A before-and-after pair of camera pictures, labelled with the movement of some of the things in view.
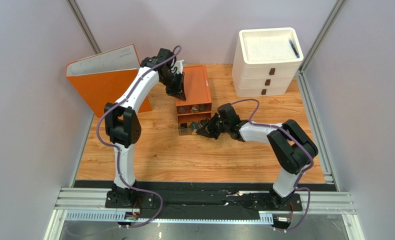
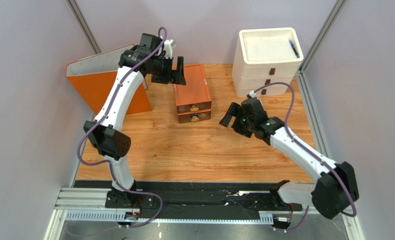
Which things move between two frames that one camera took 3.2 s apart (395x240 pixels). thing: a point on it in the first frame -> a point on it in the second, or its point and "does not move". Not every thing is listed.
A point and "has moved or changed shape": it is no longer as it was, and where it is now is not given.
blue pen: x=296 y=54 does not move
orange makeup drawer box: x=197 y=107 has moved or changed shape
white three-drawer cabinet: x=265 y=61 does not move
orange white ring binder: x=106 y=77 does not move
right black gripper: x=213 y=125 -> x=243 y=120
